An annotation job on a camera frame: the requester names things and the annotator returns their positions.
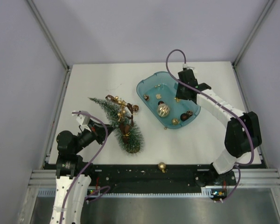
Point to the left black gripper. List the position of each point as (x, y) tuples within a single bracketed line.
[(100, 132)]

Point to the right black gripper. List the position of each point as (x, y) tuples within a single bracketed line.
[(178, 95)]

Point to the brown ribbon gold berry sprig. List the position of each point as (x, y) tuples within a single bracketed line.
[(125, 115)]

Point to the small green christmas tree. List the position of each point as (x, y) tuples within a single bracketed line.
[(136, 139)]

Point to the large frosted pine cone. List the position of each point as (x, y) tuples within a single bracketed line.
[(135, 109)]

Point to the gold glitter ball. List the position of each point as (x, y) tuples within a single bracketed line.
[(162, 167)]

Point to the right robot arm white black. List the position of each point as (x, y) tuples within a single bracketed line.
[(242, 135)]

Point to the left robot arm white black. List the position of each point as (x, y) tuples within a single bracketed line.
[(73, 175)]

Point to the teal plastic bin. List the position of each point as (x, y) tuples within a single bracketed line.
[(162, 83)]

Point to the large silver gold bauble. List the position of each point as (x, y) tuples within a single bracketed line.
[(163, 110)]

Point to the gold ribbed drop ornament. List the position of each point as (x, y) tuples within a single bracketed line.
[(175, 121)]

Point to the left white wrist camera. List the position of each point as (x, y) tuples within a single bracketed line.
[(83, 118)]

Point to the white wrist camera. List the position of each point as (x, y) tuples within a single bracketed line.
[(186, 67), (83, 118)]

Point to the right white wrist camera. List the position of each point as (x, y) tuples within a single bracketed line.
[(186, 67)]

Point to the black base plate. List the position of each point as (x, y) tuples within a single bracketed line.
[(146, 179)]

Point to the right aluminium corner post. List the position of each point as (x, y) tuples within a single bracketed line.
[(254, 31)]

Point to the aluminium corner post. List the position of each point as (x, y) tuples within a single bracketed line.
[(254, 31), (47, 34)]

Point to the aluminium front rail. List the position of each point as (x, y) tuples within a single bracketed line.
[(250, 178)]

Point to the left aluminium corner post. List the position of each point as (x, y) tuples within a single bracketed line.
[(47, 34)]

